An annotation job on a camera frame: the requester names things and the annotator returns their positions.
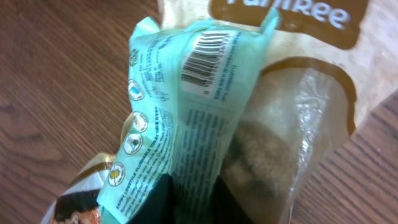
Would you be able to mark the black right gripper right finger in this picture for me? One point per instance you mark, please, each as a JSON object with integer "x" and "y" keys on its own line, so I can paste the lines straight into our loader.
{"x": 224, "y": 207}

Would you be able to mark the brown snack pouch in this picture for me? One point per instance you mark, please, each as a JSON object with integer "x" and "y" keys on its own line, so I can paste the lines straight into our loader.
{"x": 327, "y": 66}

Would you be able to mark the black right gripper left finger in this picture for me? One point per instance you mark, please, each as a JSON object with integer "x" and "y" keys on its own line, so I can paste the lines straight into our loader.
{"x": 158, "y": 207}

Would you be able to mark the teal snack packet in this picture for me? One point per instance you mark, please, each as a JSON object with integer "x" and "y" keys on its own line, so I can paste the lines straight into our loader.
{"x": 188, "y": 89}

